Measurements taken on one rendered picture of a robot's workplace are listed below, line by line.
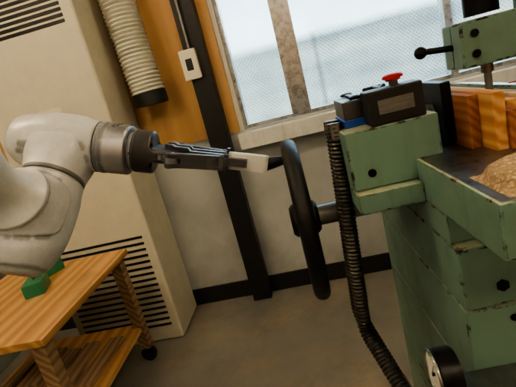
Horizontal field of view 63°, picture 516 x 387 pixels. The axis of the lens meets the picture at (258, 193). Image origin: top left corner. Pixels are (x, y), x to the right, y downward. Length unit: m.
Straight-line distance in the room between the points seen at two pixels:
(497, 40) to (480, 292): 0.38
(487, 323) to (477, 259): 0.10
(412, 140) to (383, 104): 0.07
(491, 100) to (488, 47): 0.16
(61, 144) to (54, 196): 0.10
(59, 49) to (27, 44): 0.13
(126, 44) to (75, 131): 1.22
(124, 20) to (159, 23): 0.19
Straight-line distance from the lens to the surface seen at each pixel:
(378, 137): 0.63
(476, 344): 0.67
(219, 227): 2.19
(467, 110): 0.65
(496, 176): 0.49
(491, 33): 0.76
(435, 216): 0.63
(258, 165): 0.74
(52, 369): 1.47
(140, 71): 1.94
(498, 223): 0.46
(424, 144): 0.65
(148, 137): 0.74
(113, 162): 0.75
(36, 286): 1.75
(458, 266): 0.61
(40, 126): 0.79
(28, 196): 0.68
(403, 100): 0.64
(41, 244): 0.69
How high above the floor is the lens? 1.06
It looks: 14 degrees down
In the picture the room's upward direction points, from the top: 15 degrees counter-clockwise
